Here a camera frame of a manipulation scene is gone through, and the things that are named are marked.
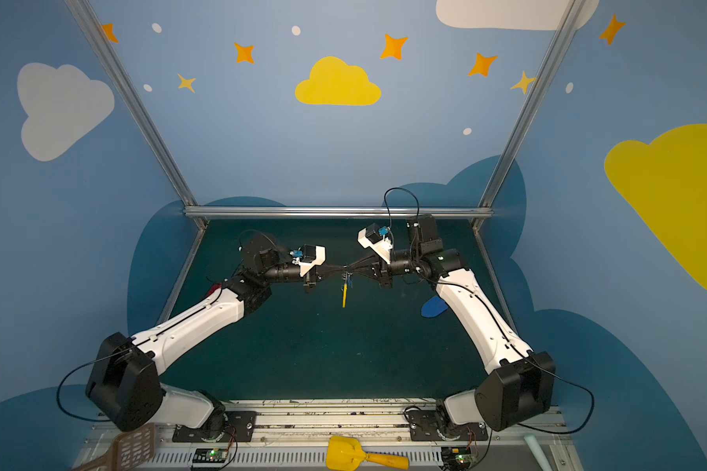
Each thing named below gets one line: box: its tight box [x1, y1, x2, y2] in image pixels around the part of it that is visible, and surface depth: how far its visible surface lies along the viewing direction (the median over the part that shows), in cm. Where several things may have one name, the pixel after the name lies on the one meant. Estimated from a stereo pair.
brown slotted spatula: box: [72, 422, 156, 471], surface depth 72 cm
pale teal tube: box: [523, 433, 553, 471], surface depth 71 cm
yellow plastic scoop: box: [326, 435, 410, 471], surface depth 71 cm
